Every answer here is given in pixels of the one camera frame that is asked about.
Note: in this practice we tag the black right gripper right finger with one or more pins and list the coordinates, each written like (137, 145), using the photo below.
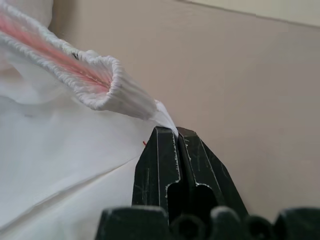
(203, 170)

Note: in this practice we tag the white cloth garment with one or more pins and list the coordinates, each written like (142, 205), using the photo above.
(62, 140)

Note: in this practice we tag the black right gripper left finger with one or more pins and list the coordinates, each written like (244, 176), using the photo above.
(155, 170)

